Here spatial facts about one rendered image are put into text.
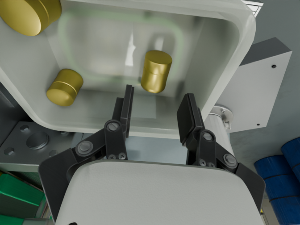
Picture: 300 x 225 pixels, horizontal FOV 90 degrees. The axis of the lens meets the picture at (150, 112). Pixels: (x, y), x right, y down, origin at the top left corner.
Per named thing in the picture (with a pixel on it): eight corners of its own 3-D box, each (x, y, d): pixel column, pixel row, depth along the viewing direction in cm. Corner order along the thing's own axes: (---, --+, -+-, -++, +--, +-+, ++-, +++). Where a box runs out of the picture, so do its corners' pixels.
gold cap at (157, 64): (141, 75, 22) (145, 47, 19) (164, 79, 23) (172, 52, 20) (139, 91, 20) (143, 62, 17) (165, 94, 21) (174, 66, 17)
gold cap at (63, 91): (53, 71, 22) (38, 90, 19) (74, 66, 21) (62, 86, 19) (68, 89, 25) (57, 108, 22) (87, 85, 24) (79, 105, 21)
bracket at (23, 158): (16, 118, 24) (-16, 161, 19) (77, 122, 24) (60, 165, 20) (28, 130, 26) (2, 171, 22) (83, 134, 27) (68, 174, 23)
